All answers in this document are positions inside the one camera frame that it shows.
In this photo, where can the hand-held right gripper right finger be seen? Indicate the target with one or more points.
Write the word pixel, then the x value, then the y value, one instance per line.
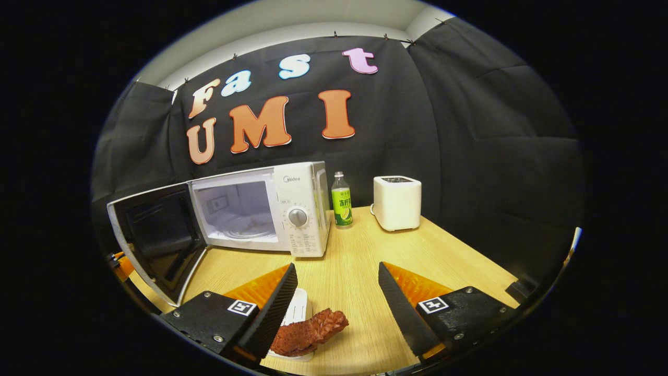
pixel 399 308

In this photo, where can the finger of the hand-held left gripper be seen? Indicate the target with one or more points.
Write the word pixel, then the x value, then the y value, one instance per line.
pixel 124 267

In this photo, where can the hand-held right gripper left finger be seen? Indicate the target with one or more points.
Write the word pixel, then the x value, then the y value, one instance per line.
pixel 276 308

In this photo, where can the brown meat slice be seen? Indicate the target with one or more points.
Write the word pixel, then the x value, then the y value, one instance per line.
pixel 308 334

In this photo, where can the white microwave oven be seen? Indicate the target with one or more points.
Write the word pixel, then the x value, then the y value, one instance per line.
pixel 302 183

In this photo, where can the white plate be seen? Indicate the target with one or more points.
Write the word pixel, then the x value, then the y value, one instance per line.
pixel 298 310

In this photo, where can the white toaster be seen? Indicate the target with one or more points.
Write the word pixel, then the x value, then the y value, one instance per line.
pixel 396 206

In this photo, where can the green label drink bottle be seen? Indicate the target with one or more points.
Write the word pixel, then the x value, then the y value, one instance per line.
pixel 342 209

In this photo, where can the small black block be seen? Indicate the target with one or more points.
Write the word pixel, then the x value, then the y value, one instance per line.
pixel 522 291

